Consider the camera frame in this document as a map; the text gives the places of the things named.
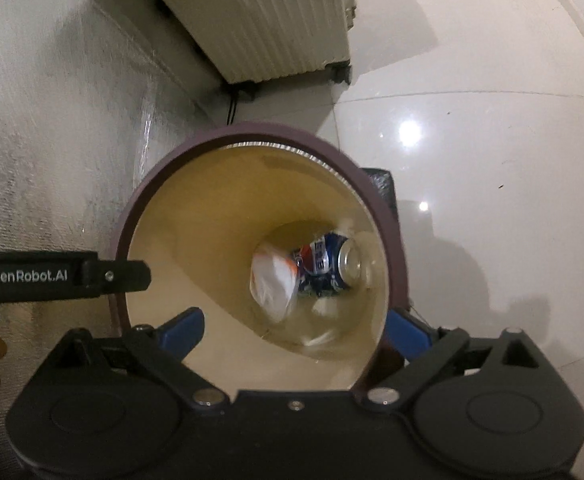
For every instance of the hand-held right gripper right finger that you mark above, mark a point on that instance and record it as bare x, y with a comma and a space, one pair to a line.
406, 332

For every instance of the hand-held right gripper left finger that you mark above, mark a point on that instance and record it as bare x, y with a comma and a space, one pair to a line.
184, 330

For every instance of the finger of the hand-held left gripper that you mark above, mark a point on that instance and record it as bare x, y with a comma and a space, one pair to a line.
122, 276

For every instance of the purple rimmed round bin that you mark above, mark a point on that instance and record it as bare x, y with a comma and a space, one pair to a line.
197, 210

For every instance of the white plastic bag orange print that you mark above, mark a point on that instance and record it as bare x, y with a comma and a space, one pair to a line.
274, 282

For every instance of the blue soda can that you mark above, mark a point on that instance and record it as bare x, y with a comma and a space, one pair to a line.
328, 262

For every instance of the cream ribbed suitcase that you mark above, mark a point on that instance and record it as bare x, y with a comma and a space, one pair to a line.
267, 15

